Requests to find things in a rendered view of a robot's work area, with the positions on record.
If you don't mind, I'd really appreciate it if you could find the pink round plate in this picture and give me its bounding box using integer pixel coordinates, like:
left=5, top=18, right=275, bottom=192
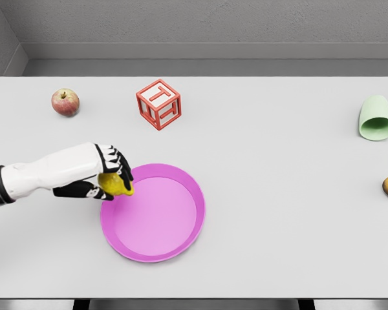
left=100, top=163, right=206, bottom=263

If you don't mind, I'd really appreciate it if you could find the red letter cube block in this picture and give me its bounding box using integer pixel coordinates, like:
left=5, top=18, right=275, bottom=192
left=135, top=79, right=182, bottom=131

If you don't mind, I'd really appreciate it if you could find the yellow lemon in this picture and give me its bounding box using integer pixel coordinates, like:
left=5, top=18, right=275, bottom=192
left=97, top=172, right=136, bottom=197

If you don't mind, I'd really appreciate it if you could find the light green cup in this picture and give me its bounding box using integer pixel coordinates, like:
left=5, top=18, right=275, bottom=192
left=358, top=94, right=388, bottom=142

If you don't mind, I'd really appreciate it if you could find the red apple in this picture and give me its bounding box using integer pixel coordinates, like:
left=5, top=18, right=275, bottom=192
left=50, top=88, right=81, bottom=118

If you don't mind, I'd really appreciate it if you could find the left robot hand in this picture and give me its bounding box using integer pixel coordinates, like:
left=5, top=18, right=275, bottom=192
left=42, top=142, right=134, bottom=202

